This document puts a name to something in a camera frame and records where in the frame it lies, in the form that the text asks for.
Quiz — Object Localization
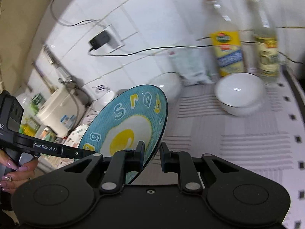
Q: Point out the clear vinegar bottle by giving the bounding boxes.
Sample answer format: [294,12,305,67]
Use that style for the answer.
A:
[249,0,280,84]

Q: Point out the black power cable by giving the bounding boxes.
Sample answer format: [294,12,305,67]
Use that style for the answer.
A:
[87,37,305,65]

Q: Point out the left hand with pink nails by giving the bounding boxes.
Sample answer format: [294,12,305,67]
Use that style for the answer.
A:
[1,150,39,194]

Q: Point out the blue fried egg plate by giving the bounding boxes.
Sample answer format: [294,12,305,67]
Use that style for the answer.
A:
[74,84,169,185]

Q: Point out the white wall sticker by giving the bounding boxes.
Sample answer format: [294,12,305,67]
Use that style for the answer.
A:
[94,85,110,94]

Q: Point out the white plastic bag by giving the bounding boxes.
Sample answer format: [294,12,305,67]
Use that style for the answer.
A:
[168,48,214,86]

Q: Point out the white rice cooker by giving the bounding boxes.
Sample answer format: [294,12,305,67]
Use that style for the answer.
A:
[37,86,85,138]

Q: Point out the white bowl with dark rim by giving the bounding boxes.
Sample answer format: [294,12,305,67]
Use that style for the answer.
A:
[214,73,266,117]

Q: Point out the black power adapter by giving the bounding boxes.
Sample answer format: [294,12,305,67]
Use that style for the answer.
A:
[89,31,111,51]

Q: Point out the yellow label oil bottle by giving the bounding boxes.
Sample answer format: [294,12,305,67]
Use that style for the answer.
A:
[204,0,245,77]

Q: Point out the striped white table mat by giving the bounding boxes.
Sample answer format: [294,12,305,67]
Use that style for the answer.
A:
[40,71,305,229]

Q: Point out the lovely bear rabbit plate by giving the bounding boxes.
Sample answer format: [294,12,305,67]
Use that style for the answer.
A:
[64,124,89,148]

